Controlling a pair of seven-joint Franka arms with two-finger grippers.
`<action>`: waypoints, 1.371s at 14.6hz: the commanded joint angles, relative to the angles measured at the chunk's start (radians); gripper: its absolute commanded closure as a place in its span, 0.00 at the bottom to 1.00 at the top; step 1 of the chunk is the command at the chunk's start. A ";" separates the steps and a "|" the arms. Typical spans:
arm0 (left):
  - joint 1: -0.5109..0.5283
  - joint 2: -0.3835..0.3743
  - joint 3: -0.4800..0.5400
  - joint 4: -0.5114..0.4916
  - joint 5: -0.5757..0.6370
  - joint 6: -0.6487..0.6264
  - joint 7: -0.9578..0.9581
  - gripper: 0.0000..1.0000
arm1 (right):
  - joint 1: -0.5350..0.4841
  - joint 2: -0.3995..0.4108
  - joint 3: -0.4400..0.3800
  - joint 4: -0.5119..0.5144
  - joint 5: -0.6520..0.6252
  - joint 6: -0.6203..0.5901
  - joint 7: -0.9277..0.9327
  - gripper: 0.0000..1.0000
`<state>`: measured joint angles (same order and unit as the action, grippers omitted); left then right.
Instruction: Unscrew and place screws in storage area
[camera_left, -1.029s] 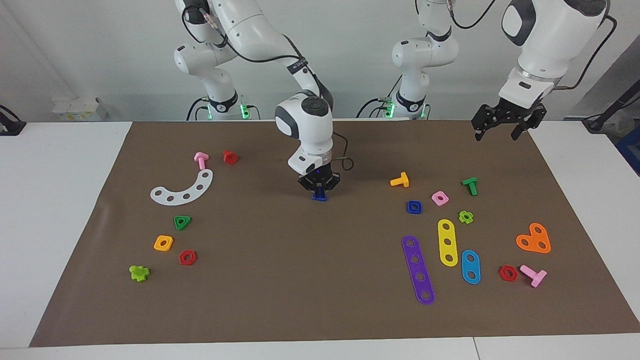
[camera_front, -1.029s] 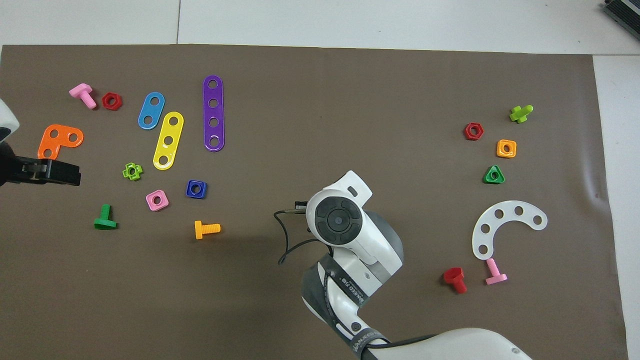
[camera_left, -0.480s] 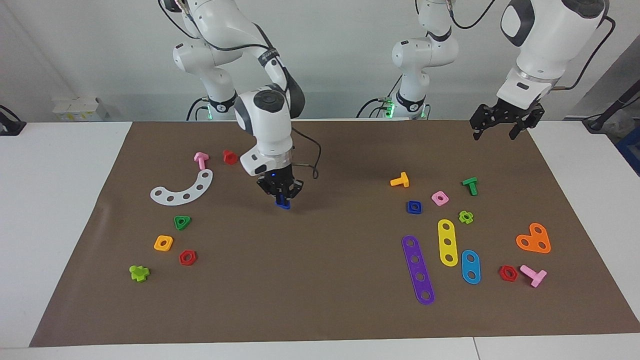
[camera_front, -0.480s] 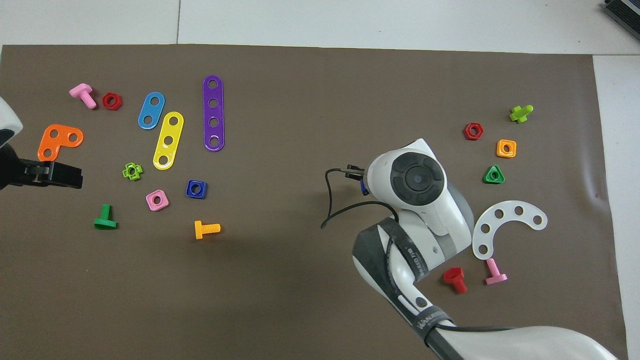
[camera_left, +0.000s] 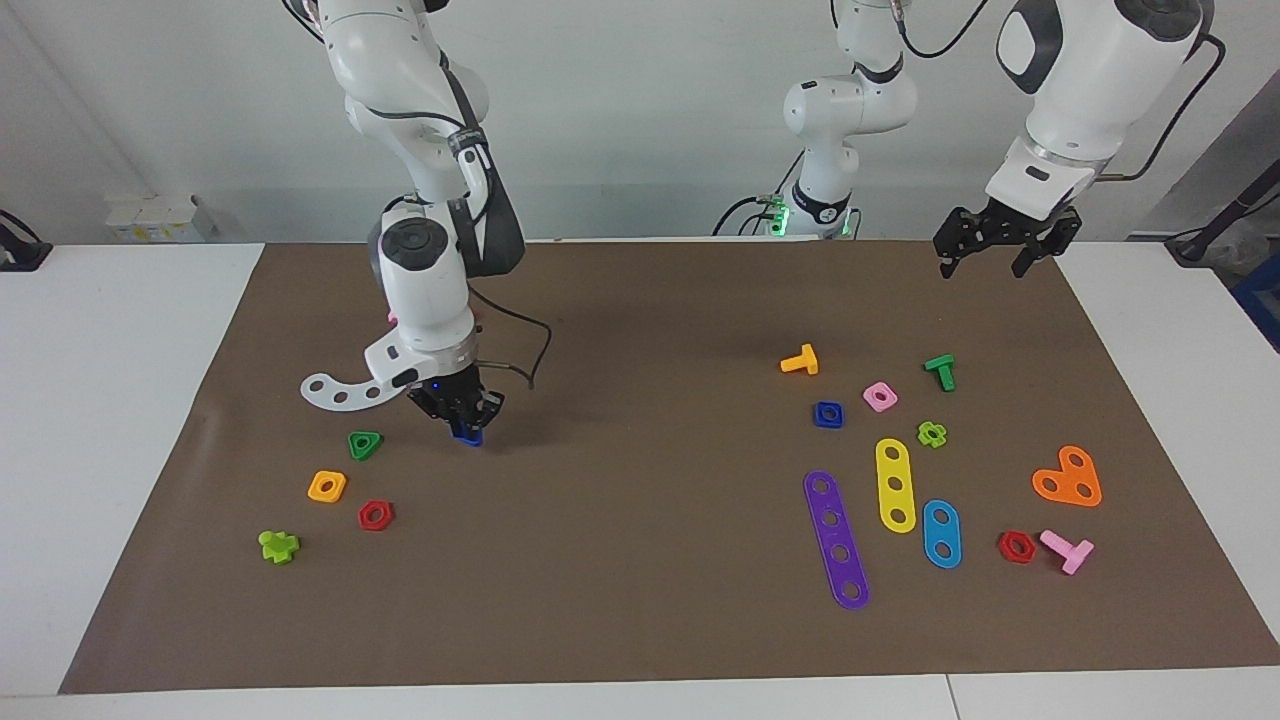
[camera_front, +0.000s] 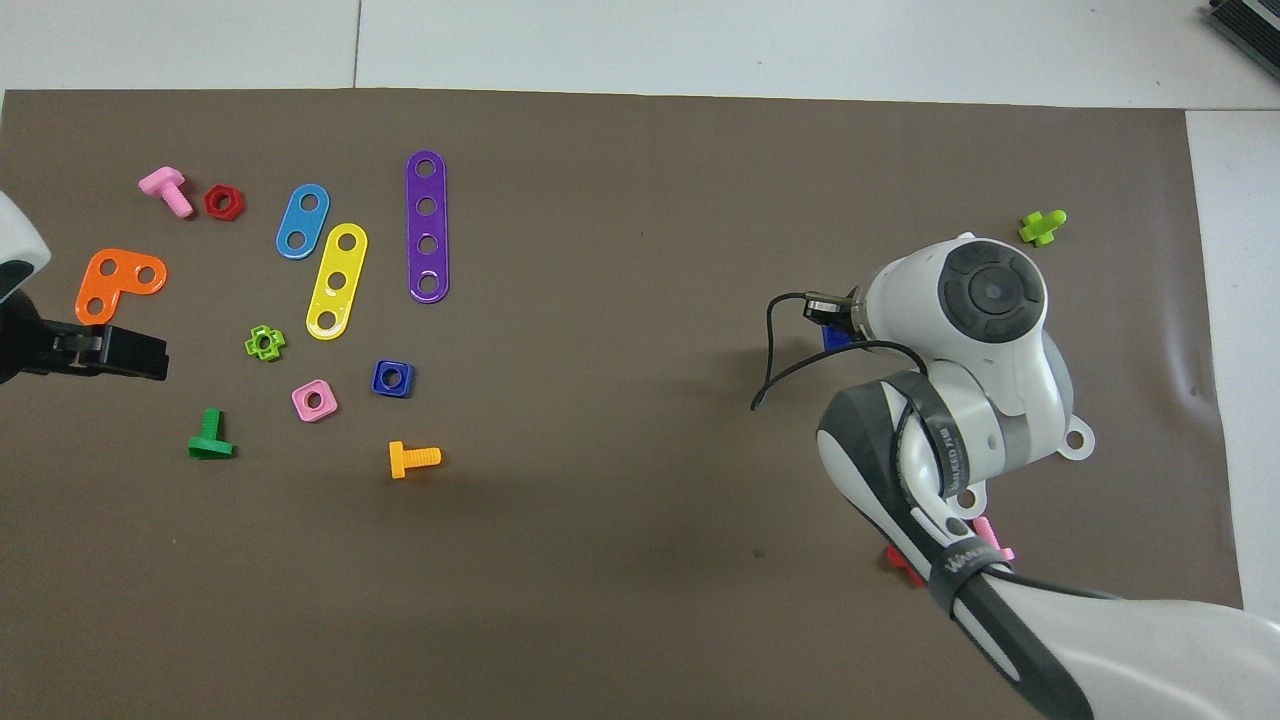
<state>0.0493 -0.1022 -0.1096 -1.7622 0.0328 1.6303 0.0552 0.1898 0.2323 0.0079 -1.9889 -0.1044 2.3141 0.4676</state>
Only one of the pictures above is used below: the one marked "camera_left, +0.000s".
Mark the red hexagon toy nut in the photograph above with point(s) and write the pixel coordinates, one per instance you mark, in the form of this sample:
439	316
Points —
1028	555
385	524

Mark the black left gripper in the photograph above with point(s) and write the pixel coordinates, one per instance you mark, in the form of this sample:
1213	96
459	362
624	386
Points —
1010	228

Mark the orange square toy nut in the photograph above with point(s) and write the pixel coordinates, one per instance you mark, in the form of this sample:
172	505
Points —
338	494

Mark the brown table mat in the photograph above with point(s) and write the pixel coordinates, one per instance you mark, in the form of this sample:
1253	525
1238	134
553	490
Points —
640	550

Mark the black stand pole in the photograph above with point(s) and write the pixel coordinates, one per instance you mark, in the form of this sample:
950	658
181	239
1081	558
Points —
1240	205

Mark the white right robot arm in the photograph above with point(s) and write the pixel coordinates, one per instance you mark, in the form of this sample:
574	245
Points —
430	300

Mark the green toy screw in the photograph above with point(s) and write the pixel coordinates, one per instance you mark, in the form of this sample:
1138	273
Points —
942	372

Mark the yellow three-hole strip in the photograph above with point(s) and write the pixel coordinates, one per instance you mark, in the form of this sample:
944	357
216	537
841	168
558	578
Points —
894	470

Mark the pink square toy nut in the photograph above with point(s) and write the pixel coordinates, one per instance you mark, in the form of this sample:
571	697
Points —
888	404

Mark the green triangle toy nut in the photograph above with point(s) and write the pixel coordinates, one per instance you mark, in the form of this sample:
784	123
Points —
353	450

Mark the lime cross toy nut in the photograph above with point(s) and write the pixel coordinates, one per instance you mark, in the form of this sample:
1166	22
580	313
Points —
924	434

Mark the black device on table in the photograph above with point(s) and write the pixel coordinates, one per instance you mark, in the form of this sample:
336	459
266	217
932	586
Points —
20	255

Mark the orange toy screw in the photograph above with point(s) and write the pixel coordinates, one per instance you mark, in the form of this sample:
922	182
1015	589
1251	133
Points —
803	362

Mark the white curved hole strip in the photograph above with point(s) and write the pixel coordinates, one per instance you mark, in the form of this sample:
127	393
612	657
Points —
327	392

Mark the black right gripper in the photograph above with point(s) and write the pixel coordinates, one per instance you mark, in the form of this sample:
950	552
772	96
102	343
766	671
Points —
455	398

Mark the blue crate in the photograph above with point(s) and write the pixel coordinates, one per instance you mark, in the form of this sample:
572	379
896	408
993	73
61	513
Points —
1262	300

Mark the blue two-hole strip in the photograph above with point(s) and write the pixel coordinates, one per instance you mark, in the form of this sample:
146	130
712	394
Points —
941	534

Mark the purple four-hole strip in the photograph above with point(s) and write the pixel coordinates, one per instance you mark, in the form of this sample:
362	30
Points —
835	537

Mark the blue toy screw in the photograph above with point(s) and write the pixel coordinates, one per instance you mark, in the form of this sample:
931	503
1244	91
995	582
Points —
470	437

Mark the white box by wall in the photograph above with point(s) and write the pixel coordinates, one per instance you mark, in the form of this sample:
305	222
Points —
150	220

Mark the lime cross toy screw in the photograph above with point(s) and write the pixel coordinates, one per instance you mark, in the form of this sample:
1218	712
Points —
278	548

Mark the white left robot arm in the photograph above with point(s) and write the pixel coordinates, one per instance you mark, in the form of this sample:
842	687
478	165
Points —
1080	80

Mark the orange heart hole plate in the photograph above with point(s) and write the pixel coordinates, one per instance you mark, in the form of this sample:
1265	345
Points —
1070	480

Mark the large pink toy screw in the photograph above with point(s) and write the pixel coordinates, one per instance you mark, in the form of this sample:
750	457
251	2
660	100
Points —
1072	553

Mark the blue square toy nut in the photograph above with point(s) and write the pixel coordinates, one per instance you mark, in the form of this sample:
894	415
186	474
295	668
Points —
838	421

